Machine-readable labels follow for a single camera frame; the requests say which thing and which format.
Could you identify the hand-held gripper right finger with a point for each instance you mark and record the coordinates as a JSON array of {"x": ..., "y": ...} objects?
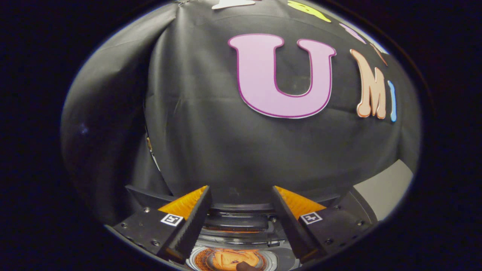
[{"x": 290, "y": 224}]

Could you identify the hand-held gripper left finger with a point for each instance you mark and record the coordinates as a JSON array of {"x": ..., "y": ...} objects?
[{"x": 192, "y": 224}]

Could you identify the orange polo shirt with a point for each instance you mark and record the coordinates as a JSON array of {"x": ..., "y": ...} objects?
[{"x": 226, "y": 259}]

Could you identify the black backdrop cloth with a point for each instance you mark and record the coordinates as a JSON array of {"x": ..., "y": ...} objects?
[{"x": 203, "y": 143}]

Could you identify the metal backdrop stand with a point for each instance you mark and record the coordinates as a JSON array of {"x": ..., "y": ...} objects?
[{"x": 151, "y": 148}]

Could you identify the beige cabinet with dark frame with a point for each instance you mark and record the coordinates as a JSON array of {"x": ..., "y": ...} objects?
[{"x": 384, "y": 188}]

